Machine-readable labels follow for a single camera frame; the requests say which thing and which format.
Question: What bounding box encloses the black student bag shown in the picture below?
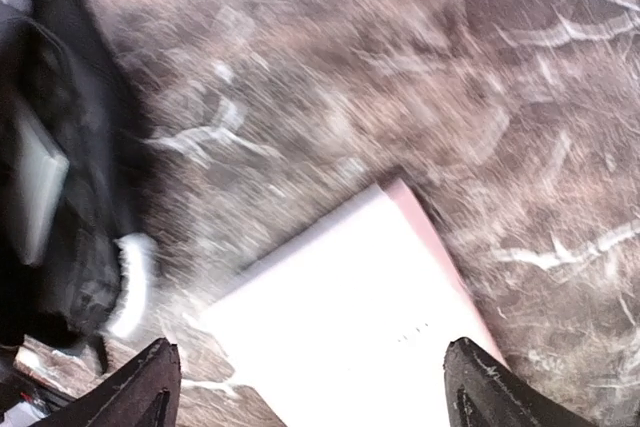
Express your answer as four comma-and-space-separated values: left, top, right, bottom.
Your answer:
1, 0, 155, 351

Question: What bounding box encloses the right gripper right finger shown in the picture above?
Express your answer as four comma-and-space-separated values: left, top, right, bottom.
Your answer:
444, 337, 593, 427

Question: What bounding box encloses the pink Warm Chord book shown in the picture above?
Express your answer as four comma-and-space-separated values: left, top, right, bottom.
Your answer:
199, 180, 498, 426

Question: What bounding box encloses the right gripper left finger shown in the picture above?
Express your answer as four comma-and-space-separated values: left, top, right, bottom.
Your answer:
36, 338, 181, 427

